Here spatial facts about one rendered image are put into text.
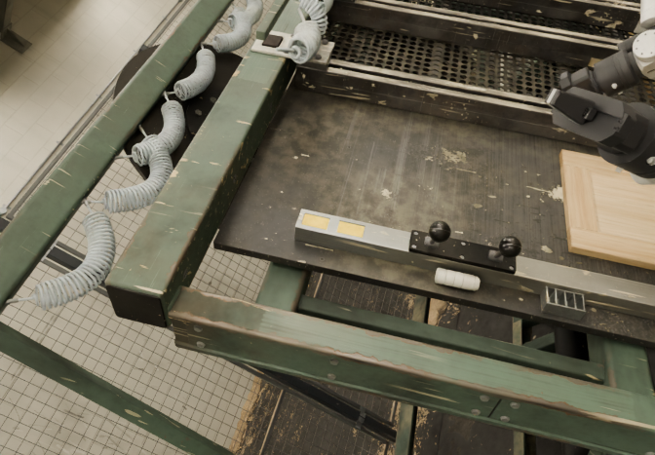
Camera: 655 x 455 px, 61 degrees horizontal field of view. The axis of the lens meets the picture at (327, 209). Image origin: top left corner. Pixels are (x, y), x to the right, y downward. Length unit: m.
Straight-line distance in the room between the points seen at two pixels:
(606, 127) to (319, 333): 0.52
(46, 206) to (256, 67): 0.62
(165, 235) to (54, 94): 5.68
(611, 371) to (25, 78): 6.20
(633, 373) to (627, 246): 0.26
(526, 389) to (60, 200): 1.15
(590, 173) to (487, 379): 0.64
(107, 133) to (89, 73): 5.19
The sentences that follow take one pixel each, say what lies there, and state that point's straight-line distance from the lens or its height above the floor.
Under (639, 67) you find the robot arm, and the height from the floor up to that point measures 1.23.
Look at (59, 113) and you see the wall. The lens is 6.51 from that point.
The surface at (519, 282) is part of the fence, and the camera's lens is 1.11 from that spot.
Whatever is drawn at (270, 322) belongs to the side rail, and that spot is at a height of 1.71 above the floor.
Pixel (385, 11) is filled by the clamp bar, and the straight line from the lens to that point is 1.76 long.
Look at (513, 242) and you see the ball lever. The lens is 0.98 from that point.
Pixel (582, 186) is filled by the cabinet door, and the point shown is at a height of 1.21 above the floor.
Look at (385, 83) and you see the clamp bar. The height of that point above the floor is 1.65.
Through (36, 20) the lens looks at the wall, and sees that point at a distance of 7.18.
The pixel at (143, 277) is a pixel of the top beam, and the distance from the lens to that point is 0.95.
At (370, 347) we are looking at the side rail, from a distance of 0.93.
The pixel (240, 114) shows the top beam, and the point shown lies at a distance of 1.23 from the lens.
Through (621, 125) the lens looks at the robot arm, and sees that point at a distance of 0.77.
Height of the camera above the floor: 1.99
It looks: 17 degrees down
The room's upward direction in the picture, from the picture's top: 57 degrees counter-clockwise
